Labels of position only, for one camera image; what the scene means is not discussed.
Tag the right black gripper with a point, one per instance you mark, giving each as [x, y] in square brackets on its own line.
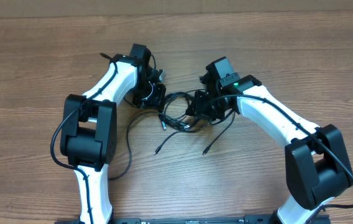
[199, 110]

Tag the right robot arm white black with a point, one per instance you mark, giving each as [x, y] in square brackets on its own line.
[317, 165]

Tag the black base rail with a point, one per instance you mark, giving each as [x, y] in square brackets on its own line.
[247, 219]

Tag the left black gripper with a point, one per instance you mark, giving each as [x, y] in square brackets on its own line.
[156, 101]

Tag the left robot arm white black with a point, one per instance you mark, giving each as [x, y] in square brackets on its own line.
[88, 131]

